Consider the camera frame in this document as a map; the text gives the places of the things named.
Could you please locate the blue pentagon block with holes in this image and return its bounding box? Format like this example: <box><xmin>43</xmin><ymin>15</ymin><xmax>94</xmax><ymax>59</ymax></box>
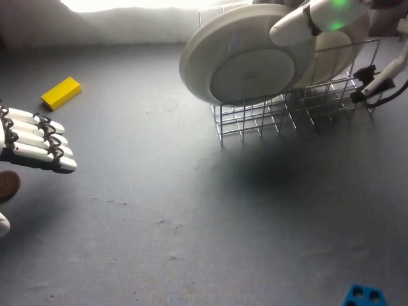
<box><xmin>342</xmin><ymin>283</ymin><xmax>388</xmax><ymax>306</ymax></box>

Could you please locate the grey table cloth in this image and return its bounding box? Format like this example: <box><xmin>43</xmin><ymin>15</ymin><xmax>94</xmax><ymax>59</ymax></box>
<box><xmin>0</xmin><ymin>34</ymin><xmax>408</xmax><ymax>306</ymax></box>

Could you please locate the wire dish rack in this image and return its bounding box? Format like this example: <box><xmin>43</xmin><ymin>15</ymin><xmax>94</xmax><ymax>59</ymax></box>
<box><xmin>199</xmin><ymin>3</ymin><xmax>382</xmax><ymax>147</ymax></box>

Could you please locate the yellow rectangular block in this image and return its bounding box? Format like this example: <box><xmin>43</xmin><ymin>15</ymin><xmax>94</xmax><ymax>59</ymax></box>
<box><xmin>40</xmin><ymin>76</ymin><xmax>82</xmax><ymax>112</ymax></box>

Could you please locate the white backdrop sheet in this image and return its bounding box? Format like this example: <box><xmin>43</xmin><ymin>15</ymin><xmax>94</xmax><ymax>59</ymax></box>
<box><xmin>0</xmin><ymin>0</ymin><xmax>256</xmax><ymax>45</ymax></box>

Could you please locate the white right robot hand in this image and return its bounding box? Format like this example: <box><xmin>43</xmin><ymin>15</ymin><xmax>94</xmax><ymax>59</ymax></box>
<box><xmin>269</xmin><ymin>0</ymin><xmax>372</xmax><ymax>46</ymax></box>

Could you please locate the white plate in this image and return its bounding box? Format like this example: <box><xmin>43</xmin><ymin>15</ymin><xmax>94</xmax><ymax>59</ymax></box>
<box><xmin>314</xmin><ymin>18</ymin><xmax>370</xmax><ymax>89</ymax></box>
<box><xmin>178</xmin><ymin>3</ymin><xmax>317</xmax><ymax>106</ymax></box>

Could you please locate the brown sandwich cookie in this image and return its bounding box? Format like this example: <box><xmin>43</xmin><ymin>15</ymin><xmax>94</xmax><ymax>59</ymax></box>
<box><xmin>0</xmin><ymin>170</ymin><xmax>22</xmax><ymax>201</ymax></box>

